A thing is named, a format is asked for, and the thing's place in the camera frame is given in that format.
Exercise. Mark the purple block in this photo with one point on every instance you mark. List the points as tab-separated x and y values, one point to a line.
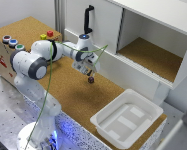
90	79

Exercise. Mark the yellow block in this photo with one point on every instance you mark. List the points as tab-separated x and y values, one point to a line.
43	36

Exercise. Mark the green button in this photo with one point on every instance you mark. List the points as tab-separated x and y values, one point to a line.
19	47

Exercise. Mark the red button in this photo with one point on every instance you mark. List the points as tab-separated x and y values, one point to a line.
6	38

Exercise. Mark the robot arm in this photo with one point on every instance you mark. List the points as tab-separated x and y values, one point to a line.
28	63

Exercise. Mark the blue button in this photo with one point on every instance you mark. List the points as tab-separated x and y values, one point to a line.
13	42

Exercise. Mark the white sliding door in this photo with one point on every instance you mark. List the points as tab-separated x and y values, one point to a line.
103	20

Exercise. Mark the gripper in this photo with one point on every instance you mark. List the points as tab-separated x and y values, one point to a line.
86	63

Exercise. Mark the white cabinet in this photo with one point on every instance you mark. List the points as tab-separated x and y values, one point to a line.
153	43

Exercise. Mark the pink block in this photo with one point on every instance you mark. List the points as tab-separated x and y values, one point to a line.
50	33

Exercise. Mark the white plastic box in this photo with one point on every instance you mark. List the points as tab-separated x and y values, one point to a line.
128	118

